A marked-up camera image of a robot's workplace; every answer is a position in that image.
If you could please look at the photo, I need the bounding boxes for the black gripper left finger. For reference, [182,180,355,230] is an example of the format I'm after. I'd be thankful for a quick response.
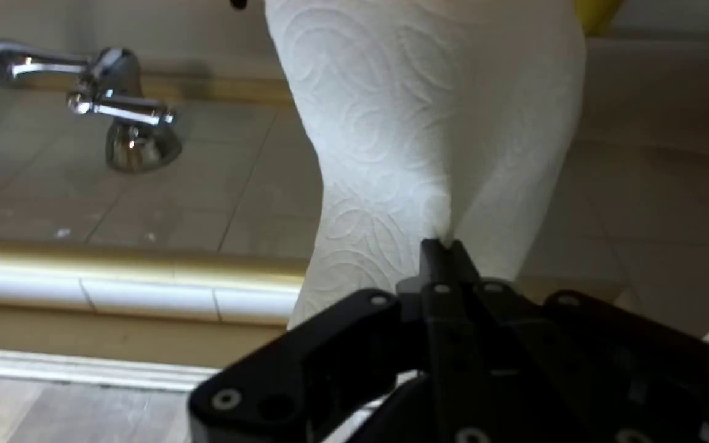
[187,236,466,443]

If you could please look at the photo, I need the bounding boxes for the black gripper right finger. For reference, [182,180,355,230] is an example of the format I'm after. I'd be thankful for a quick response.
[449,236,709,443]

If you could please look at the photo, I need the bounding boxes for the white paper napkin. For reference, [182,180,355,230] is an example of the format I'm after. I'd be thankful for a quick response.
[260,0,592,438]

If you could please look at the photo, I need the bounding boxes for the yellow rubber gloves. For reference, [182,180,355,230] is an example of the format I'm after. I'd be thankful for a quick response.
[568,0,627,37]

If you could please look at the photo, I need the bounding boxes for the chrome wall faucet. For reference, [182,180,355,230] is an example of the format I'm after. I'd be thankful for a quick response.
[0,39,185,176]

